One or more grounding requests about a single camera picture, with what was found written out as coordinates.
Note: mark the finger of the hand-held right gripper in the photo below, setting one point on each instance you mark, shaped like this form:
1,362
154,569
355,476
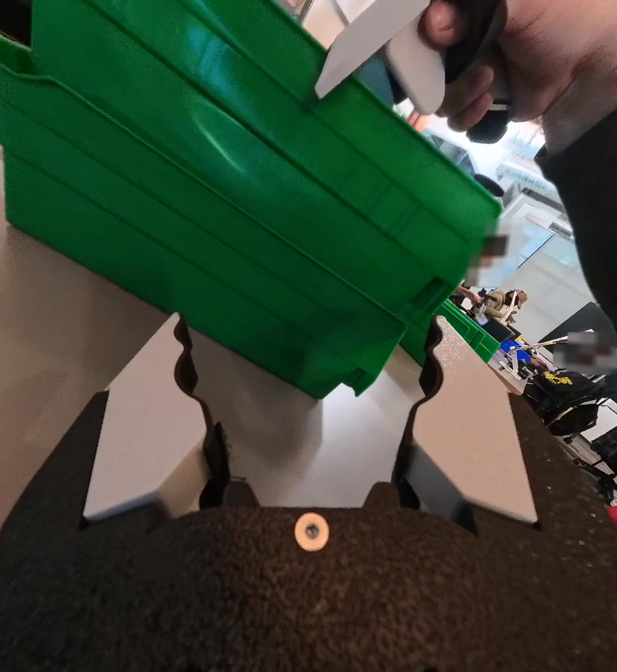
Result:
361,47
387,78

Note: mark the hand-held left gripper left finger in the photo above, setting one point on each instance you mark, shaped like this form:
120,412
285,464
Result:
140,446

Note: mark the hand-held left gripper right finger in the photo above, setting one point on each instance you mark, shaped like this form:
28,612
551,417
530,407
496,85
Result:
471,451

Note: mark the person's right hand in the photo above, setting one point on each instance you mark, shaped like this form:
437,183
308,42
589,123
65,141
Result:
565,52

